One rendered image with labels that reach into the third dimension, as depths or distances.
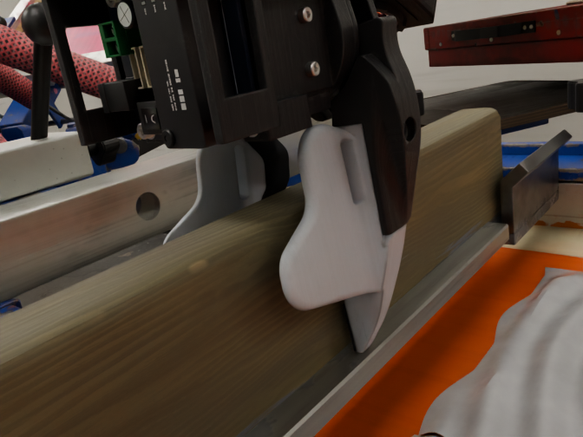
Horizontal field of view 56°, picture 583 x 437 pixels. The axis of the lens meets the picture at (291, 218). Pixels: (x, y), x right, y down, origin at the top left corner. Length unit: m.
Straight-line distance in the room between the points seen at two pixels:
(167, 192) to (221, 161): 0.23
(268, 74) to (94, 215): 0.27
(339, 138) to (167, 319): 0.08
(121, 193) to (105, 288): 0.26
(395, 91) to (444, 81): 2.22
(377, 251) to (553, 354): 0.12
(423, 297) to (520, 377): 0.05
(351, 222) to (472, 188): 0.15
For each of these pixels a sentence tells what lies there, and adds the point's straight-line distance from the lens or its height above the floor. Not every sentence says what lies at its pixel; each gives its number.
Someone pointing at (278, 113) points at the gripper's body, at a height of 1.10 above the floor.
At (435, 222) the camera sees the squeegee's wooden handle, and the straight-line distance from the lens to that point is 0.29.
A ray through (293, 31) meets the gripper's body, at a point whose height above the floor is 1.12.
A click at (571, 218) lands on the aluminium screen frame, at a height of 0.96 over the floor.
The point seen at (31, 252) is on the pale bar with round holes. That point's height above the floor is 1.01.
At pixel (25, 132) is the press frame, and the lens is 1.18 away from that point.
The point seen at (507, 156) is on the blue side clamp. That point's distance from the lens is 0.49.
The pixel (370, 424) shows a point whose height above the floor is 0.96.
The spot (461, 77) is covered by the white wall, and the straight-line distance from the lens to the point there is 2.37.
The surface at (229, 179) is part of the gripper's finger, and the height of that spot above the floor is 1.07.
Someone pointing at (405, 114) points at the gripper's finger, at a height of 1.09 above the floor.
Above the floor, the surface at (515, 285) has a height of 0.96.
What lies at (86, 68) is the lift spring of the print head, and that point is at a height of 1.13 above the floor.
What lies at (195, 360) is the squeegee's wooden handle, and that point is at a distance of 0.17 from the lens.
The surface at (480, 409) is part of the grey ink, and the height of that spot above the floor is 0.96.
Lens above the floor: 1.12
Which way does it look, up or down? 17 degrees down
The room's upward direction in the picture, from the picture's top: 9 degrees counter-clockwise
